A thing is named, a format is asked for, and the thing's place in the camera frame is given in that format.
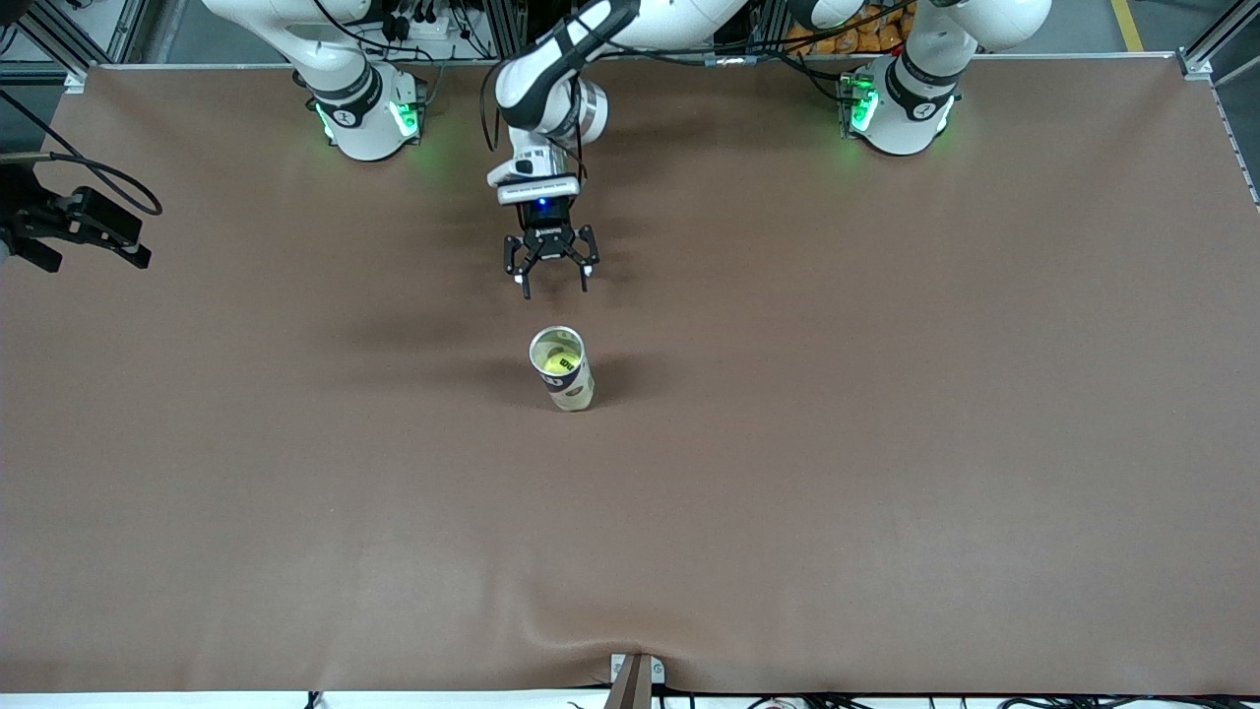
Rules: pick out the white power strip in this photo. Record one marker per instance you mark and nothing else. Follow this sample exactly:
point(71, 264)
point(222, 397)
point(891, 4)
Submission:
point(423, 25)

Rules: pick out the metal clamp bracket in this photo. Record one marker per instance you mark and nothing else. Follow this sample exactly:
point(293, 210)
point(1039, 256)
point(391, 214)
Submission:
point(656, 670)

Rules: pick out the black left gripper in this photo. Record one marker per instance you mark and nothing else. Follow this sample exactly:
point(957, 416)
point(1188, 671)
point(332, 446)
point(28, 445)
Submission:
point(544, 234)

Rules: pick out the blue white Wilson ball can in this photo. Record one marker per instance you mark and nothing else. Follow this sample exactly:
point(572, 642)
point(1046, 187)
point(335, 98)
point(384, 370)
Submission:
point(573, 392)

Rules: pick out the brown wooden bar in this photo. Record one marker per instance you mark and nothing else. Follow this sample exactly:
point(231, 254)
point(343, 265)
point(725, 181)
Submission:
point(630, 689)

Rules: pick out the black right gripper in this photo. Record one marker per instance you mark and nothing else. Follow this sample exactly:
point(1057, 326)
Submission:
point(30, 219)

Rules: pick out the tennis ball Wilson print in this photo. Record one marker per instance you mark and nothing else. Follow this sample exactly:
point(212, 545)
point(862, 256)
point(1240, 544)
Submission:
point(551, 363)

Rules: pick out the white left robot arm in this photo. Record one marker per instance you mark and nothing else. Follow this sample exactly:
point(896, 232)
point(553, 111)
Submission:
point(532, 89)

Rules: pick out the brown table mat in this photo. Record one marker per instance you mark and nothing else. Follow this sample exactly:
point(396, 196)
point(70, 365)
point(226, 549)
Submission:
point(886, 443)

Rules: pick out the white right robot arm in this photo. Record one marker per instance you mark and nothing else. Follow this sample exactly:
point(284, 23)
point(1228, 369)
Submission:
point(364, 118)

